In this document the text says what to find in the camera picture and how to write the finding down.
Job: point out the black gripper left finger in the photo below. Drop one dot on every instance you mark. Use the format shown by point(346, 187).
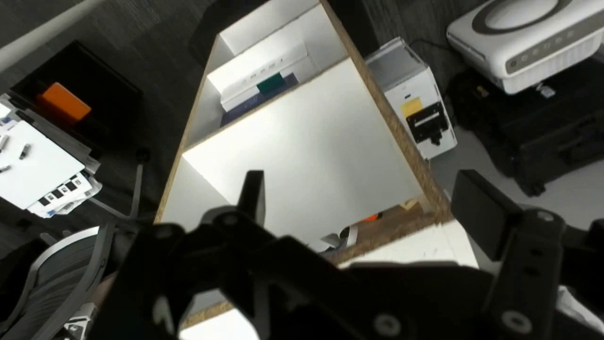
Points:
point(254, 195)

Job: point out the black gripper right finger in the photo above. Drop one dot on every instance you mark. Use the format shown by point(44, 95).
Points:
point(484, 210)

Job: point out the white cabinet with wooden edges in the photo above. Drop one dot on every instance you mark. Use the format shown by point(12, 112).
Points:
point(314, 144)

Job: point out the blue Intel NUC box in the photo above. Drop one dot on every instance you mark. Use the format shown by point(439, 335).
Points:
point(243, 112)

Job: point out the black hard case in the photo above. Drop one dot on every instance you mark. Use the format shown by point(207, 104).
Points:
point(541, 132)

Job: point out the small teal card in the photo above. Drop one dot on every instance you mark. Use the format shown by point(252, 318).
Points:
point(271, 83)

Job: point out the white flat product box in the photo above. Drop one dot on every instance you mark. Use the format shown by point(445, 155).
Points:
point(258, 68)

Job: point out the white projector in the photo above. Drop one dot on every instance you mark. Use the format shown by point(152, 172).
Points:
point(535, 30)

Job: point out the black open bin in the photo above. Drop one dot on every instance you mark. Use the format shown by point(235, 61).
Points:
point(95, 87)

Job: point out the orange block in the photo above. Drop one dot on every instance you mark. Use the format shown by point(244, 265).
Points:
point(63, 102)

